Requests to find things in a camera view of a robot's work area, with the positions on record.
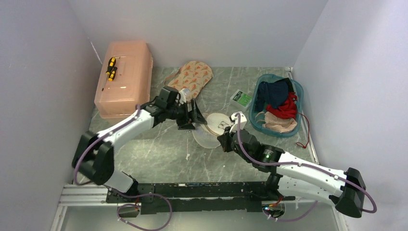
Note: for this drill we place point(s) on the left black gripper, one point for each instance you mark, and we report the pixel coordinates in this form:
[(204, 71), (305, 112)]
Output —
[(193, 115)]

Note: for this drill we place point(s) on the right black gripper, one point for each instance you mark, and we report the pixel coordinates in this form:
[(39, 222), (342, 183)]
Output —
[(224, 139)]

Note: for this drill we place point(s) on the white mesh laundry bag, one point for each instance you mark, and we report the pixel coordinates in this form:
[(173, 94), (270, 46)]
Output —
[(206, 134)]

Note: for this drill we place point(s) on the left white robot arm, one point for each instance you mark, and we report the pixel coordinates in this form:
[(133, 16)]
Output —
[(94, 156)]

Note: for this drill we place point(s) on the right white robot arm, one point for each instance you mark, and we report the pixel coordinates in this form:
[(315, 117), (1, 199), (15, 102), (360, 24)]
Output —
[(292, 176)]

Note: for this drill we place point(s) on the beige pink cloth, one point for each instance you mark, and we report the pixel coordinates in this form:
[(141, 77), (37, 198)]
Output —
[(278, 124)]

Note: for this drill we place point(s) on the patterned beige oven mitt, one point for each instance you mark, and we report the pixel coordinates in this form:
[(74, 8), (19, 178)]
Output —
[(194, 75)]

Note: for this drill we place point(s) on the green white small box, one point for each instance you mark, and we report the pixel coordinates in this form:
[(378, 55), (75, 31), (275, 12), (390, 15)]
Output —
[(240, 100)]

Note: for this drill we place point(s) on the red cloth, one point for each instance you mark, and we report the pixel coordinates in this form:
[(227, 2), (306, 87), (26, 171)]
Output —
[(288, 110)]

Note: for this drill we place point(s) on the navy blue cloth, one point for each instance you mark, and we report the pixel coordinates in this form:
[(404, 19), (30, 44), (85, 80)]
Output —
[(272, 93)]

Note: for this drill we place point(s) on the pink plastic storage box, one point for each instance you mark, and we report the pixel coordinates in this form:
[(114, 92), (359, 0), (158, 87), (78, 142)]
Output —
[(132, 83)]

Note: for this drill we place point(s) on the yellow black screwdriver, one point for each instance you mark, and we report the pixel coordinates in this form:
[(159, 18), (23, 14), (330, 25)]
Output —
[(110, 75), (111, 65)]

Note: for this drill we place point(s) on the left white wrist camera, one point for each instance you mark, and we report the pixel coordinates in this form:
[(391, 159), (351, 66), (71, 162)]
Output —
[(185, 96)]

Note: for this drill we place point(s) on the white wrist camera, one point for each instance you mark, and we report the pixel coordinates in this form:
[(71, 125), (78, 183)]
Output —
[(238, 121), (185, 96)]

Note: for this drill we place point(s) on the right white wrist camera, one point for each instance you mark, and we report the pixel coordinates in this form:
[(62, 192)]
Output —
[(238, 121)]

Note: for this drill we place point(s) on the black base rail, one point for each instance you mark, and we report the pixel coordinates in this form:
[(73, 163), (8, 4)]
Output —
[(250, 196)]

